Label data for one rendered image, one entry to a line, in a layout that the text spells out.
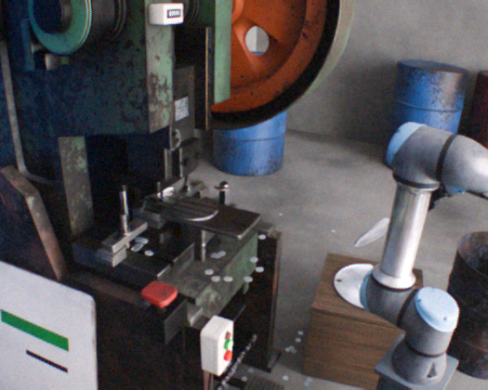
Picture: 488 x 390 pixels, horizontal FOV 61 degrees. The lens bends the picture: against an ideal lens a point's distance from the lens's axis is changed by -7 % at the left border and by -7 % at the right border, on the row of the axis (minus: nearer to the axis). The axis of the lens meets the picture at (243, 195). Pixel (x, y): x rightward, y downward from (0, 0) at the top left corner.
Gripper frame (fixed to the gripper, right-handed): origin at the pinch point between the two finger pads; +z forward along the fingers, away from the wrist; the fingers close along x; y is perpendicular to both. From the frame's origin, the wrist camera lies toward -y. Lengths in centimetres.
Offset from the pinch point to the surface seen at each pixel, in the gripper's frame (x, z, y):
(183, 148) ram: -48, 3, 74
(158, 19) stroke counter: -66, -26, 88
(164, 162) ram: -48, 7, 79
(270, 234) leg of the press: -18, 22, 44
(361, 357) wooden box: 38, 30, 29
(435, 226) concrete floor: 35, 56, -124
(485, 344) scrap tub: 63, 2, -5
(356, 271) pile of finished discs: 12.7, 29.2, 7.0
